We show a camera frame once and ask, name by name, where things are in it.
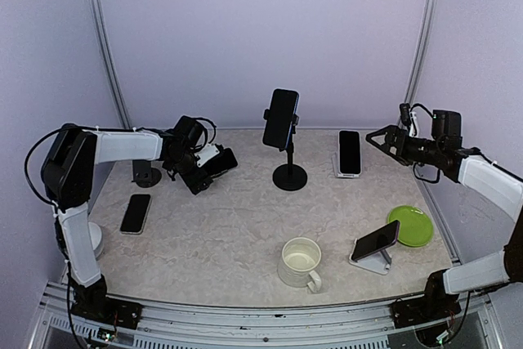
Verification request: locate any white folding phone stand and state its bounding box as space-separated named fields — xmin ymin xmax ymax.
xmin=348 ymin=249 xmax=392 ymax=275

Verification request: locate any purple phone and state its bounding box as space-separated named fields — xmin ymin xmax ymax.
xmin=351 ymin=220 xmax=400 ymax=262

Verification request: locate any front aluminium rail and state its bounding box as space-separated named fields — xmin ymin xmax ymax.
xmin=23 ymin=283 xmax=503 ymax=348

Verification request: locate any black phone blue edge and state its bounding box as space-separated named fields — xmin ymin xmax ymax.
xmin=262 ymin=88 xmax=299 ymax=150

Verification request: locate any green plate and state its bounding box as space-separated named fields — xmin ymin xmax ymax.
xmin=387 ymin=205 xmax=434 ymax=248

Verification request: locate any white bowl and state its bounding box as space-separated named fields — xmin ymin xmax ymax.
xmin=88 ymin=222 xmax=104 ymax=259

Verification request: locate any black phone white case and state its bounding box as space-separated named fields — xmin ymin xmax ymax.
xmin=338 ymin=130 xmax=361 ymax=177

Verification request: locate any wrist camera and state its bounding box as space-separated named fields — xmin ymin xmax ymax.
xmin=172 ymin=115 xmax=217 ymax=152
xmin=431 ymin=110 xmax=462 ymax=140

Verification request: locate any white upright phone stand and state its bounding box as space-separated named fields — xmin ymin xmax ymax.
xmin=331 ymin=152 xmax=364 ymax=180

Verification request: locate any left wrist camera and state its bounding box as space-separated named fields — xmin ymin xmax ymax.
xmin=172 ymin=115 xmax=217 ymax=152

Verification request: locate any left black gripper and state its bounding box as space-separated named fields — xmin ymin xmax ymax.
xmin=168 ymin=147 xmax=213 ymax=194

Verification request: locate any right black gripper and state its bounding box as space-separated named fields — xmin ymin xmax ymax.
xmin=366 ymin=124 xmax=444 ymax=165

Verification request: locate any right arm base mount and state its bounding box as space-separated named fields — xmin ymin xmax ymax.
xmin=390 ymin=295 xmax=461 ymax=329

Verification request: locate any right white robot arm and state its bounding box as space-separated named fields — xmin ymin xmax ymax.
xmin=365 ymin=120 xmax=522 ymax=320

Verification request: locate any black phone white edge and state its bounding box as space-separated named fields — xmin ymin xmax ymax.
xmin=119 ymin=194 xmax=152 ymax=235

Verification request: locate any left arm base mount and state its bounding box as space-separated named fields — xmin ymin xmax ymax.
xmin=71 ymin=298 xmax=143 ymax=330

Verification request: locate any left aluminium frame post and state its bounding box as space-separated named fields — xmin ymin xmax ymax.
xmin=89 ymin=0 xmax=132 ymax=129

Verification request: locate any tall black clamp stand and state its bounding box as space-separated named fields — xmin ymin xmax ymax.
xmin=272 ymin=114 xmax=307 ymax=191

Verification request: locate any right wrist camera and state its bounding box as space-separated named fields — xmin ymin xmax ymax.
xmin=431 ymin=110 xmax=462 ymax=140

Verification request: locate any aluminium frame post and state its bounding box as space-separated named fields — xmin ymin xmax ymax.
xmin=89 ymin=0 xmax=132 ymax=129
xmin=404 ymin=0 xmax=437 ymax=105

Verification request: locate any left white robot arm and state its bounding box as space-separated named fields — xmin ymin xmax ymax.
xmin=40 ymin=116 xmax=238 ymax=320

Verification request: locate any right aluminium frame post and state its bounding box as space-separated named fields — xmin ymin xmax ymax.
xmin=404 ymin=0 xmax=437 ymax=105

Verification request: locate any white ribbed mug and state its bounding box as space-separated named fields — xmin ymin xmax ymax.
xmin=277 ymin=237 xmax=323 ymax=293

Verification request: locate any black phone landscape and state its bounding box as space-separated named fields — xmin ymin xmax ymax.
xmin=203 ymin=148 xmax=238 ymax=178

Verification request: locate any grey round-base phone stand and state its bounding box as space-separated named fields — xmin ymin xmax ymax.
xmin=132 ymin=160 xmax=162 ymax=188

